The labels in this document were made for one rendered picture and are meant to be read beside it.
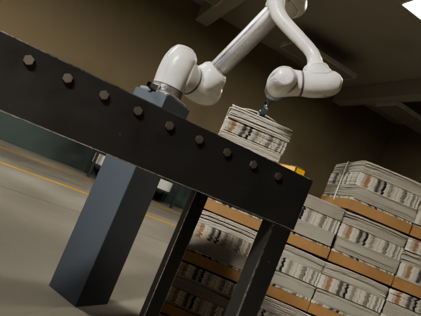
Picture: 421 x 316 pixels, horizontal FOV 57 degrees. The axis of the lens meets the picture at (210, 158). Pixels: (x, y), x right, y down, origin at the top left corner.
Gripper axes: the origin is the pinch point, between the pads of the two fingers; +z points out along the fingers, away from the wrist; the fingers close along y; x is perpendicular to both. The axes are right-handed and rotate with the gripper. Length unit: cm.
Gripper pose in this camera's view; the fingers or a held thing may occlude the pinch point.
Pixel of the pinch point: (265, 103)
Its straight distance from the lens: 188.6
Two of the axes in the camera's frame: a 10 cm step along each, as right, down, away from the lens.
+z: -0.4, 1.1, 9.9
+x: 9.2, 3.8, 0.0
